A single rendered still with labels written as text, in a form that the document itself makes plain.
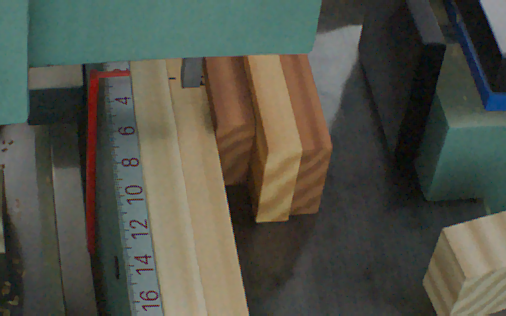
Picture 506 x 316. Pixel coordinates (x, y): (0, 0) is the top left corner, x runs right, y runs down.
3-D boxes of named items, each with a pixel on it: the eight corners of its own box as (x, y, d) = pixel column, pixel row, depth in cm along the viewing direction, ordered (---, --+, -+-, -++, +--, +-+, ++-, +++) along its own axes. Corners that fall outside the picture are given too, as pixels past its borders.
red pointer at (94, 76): (122, 253, 73) (130, 77, 63) (87, 254, 73) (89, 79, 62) (120, 242, 74) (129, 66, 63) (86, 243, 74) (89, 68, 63)
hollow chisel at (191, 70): (199, 88, 64) (208, 16, 60) (181, 89, 64) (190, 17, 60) (197, 75, 64) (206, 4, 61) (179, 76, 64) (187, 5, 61)
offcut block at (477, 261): (510, 307, 63) (534, 256, 59) (443, 330, 61) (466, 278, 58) (488, 262, 65) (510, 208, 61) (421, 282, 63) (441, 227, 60)
